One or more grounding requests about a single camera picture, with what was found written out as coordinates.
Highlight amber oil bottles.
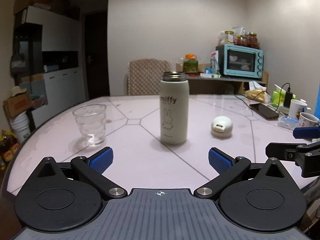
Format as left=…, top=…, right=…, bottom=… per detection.
left=0, top=129, right=20, bottom=167

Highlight large jar with red contents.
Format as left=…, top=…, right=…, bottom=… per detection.
left=247, top=32, right=259, bottom=49

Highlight dark door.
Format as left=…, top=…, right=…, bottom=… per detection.
left=84, top=12, right=110, bottom=98

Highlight black charger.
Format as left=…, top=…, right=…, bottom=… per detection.
left=283, top=92, right=293, bottom=108

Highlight black phone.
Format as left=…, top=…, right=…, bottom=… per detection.
left=250, top=103, right=279, bottom=120

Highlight tall white mug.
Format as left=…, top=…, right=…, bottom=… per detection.
left=289, top=99, right=312, bottom=119

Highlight glass jar with pale snacks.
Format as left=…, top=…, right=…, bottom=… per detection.
left=224, top=31, right=235, bottom=45

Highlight white steel thermos bottle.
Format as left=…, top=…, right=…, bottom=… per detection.
left=160, top=71, right=190, bottom=145

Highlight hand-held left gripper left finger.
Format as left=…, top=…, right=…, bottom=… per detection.
left=30, top=147, right=128, bottom=199

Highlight wooden shelf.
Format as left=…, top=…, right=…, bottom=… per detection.
left=176, top=64, right=269, bottom=95

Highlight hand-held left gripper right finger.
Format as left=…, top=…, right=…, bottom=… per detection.
left=194, top=147, right=291, bottom=199

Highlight bag of bread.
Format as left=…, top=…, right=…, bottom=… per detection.
left=246, top=81, right=272, bottom=103

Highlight clear glass cup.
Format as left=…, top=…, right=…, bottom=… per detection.
left=72, top=104, right=107, bottom=147

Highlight green jar with orange lid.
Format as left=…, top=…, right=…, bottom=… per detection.
left=183, top=54, right=200, bottom=74

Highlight white printed mug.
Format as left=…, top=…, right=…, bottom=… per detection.
left=299, top=112, right=320, bottom=130

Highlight black charger cable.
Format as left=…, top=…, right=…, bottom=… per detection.
left=235, top=82, right=292, bottom=110

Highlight open cardboard box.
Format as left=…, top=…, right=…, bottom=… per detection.
left=3, top=90, right=33, bottom=118

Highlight stack of white buckets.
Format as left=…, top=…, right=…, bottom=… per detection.
left=10, top=111, right=32, bottom=144

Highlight blue plastic-wrapped pack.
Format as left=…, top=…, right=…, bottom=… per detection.
left=278, top=115, right=299, bottom=130

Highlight beige quilted chair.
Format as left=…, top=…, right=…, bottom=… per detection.
left=127, top=59, right=172, bottom=96

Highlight white and red carton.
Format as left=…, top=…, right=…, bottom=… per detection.
left=210, top=50, right=220, bottom=74

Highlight white and black cabinet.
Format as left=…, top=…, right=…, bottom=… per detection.
left=12, top=5, right=89, bottom=128

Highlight green tissue packet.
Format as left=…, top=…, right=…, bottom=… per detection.
left=271, top=85, right=297, bottom=104

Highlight teal toaster oven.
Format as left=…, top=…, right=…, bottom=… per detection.
left=216, top=44, right=263, bottom=78

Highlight small blue box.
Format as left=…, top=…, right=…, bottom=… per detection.
left=200, top=68, right=221, bottom=78

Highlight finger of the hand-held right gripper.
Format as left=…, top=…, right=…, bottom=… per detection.
left=265, top=141, right=320, bottom=178
left=292, top=126, right=320, bottom=139

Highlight cardboard boxes on cabinet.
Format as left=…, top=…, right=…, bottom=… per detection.
left=14, top=0, right=80, bottom=20

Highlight white bottle cap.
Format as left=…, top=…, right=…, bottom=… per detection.
left=211, top=116, right=235, bottom=138

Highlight small jar with red contents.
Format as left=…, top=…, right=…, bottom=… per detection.
left=235, top=34, right=248, bottom=47

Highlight hanging grey bag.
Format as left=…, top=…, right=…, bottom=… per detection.
left=10, top=37, right=27, bottom=79

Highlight straw hat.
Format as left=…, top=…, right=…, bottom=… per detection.
left=10, top=86, right=27, bottom=97

